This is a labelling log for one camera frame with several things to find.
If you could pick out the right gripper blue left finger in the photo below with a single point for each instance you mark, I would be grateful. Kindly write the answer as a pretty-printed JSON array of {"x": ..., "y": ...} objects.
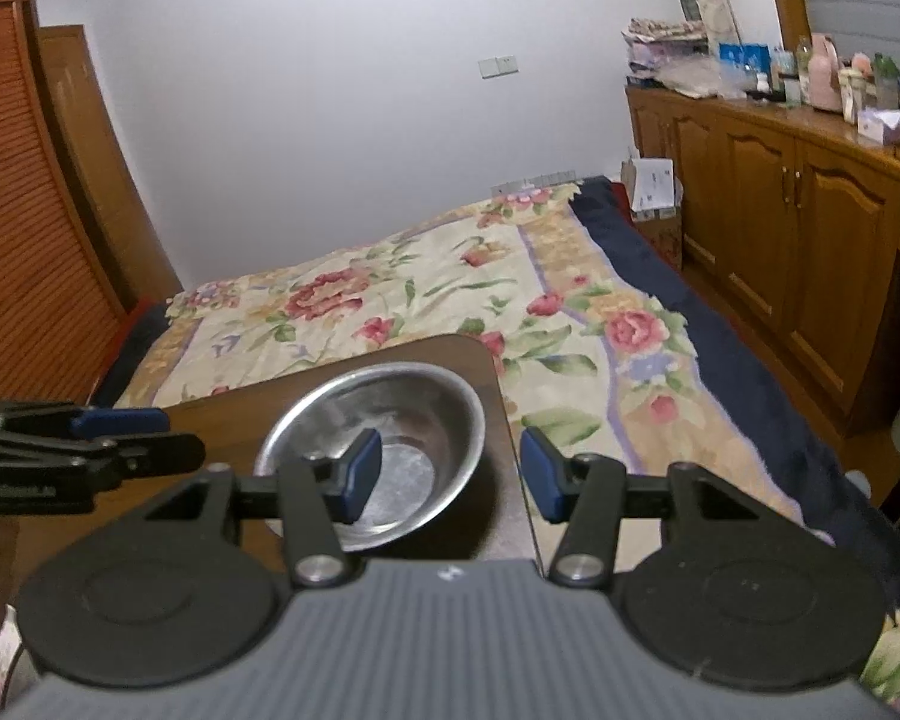
[{"x": 313, "y": 497}]

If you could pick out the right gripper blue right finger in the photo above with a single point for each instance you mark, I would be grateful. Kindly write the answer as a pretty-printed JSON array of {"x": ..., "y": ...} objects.
[{"x": 586, "y": 494}]

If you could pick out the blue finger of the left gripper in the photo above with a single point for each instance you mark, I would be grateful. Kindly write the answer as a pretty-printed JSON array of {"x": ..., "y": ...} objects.
[{"x": 115, "y": 422}]

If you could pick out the medium deep steel bowl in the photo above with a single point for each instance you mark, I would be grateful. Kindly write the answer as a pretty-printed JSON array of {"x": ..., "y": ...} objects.
[{"x": 433, "y": 430}]

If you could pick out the wooden louvered wardrobe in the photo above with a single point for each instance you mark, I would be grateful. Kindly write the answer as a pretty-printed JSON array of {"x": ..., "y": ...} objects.
[{"x": 83, "y": 276}]

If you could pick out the white paper bag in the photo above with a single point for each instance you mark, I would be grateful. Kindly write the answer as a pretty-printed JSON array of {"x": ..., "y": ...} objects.
[{"x": 651, "y": 185}]

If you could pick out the wooden cabinet counter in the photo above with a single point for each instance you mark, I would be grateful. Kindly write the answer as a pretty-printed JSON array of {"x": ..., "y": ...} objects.
[{"x": 796, "y": 218}]

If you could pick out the stack of folded fabric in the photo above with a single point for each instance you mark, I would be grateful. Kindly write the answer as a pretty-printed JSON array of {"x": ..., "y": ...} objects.
[{"x": 653, "y": 44}]

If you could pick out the blue box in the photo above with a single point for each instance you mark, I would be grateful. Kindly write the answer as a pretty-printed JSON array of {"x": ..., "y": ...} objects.
[{"x": 751, "y": 58}]

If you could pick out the tissue box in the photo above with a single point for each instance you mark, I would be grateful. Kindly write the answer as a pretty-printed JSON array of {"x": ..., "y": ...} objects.
[{"x": 881, "y": 126}]

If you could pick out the pink thermos jug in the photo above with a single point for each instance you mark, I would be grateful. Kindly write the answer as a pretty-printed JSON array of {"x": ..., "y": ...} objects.
[{"x": 823, "y": 75}]

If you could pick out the green bottle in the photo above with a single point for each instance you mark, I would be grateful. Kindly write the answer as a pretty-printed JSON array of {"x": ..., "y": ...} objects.
[{"x": 886, "y": 78}]

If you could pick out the white wall switch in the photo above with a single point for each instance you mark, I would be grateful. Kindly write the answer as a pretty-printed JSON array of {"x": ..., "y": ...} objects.
[{"x": 498, "y": 67}]

